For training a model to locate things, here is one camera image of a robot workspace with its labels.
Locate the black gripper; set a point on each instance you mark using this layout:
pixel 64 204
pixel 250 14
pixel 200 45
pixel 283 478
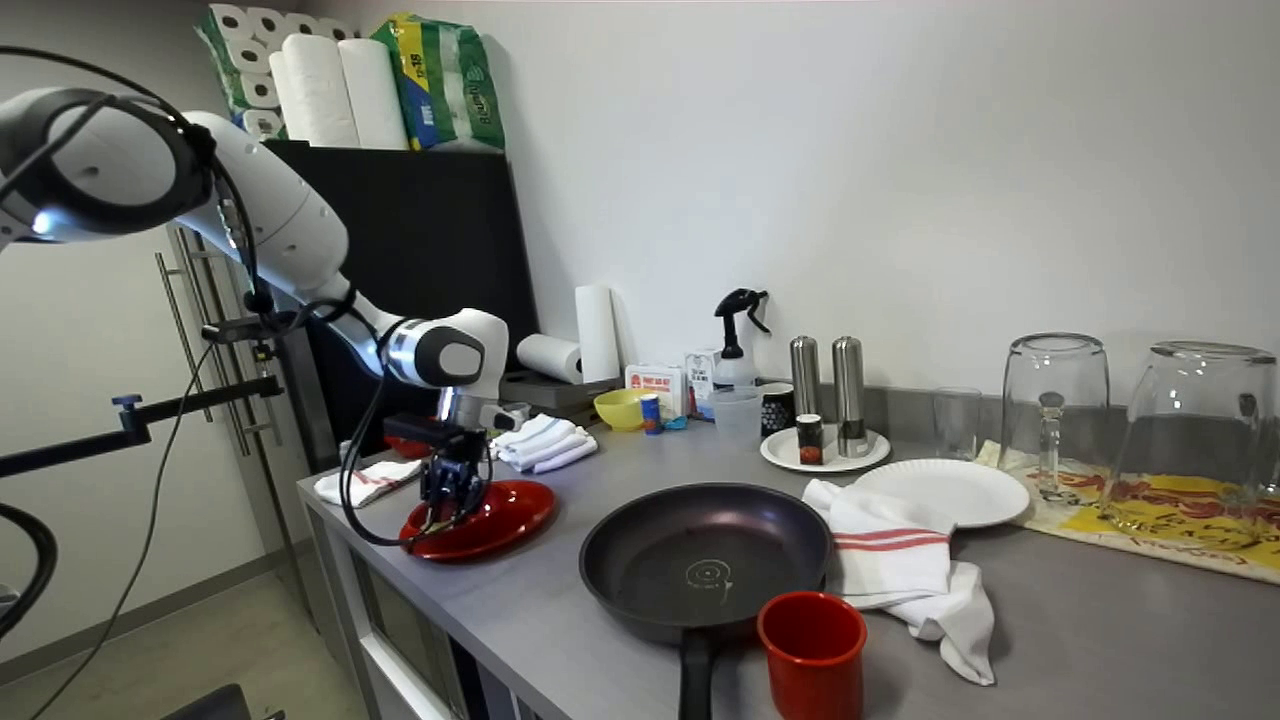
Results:
pixel 463 459

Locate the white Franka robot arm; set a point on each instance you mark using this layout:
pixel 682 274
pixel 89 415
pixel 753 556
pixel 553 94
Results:
pixel 283 224

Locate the red bowl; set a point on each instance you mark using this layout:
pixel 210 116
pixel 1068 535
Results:
pixel 506 506

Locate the yellow bowl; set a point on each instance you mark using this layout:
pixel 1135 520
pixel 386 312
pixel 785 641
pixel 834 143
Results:
pixel 618 408

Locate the red plate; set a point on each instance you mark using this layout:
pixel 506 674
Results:
pixel 493 544

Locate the small white cloth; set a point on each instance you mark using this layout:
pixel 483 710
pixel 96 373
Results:
pixel 361 480

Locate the folded white blue-striped towel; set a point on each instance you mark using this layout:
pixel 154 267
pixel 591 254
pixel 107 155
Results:
pixel 544 442

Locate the steel table base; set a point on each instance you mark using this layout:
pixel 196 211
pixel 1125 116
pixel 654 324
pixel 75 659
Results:
pixel 402 667

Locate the white paper towel roll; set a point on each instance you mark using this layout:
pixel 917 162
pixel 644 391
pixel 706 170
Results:
pixel 544 358
pixel 597 333

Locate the small blue can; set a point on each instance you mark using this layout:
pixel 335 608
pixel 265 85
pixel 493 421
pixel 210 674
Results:
pixel 650 415

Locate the black frying pan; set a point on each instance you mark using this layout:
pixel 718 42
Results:
pixel 706 562

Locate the small white box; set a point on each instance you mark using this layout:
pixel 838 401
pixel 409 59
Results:
pixel 699 387

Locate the clear spray bottle black nozzle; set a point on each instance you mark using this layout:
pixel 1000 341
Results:
pixel 735 380

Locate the small white plate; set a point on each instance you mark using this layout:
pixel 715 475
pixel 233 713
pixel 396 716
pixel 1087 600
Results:
pixel 772 452

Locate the small round container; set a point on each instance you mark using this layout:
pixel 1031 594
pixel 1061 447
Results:
pixel 776 408

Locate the metal rack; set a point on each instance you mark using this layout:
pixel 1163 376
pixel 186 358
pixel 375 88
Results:
pixel 168 286

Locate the small dark spice jar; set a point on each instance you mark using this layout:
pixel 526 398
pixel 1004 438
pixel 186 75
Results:
pixel 810 442

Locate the steel grinder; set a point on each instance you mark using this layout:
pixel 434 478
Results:
pixel 851 387
pixel 807 380

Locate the red cup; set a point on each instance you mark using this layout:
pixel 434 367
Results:
pixel 810 663

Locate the green yellow package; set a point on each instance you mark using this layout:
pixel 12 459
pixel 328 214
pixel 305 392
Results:
pixel 444 85

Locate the white paper towel pack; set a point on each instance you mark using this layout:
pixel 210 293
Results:
pixel 347 94

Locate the white red-striped towel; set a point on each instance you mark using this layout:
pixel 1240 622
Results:
pixel 892 562

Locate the toilet paper pack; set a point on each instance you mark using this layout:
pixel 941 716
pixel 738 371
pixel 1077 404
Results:
pixel 247 55

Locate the large white plate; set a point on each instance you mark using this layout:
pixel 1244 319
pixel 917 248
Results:
pixel 954 490

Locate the narrow upturned glass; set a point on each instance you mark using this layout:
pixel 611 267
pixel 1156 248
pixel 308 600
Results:
pixel 1054 401

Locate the yellow patterned mat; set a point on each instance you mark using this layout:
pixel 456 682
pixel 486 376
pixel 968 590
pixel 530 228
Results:
pixel 1172 524

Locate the wide upturned glass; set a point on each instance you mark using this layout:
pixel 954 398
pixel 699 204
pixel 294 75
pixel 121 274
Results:
pixel 1203 415

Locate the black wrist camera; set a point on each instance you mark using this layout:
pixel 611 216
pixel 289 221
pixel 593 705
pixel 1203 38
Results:
pixel 418 435

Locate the black camera boom pole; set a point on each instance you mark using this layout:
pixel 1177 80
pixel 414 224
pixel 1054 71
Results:
pixel 64 449

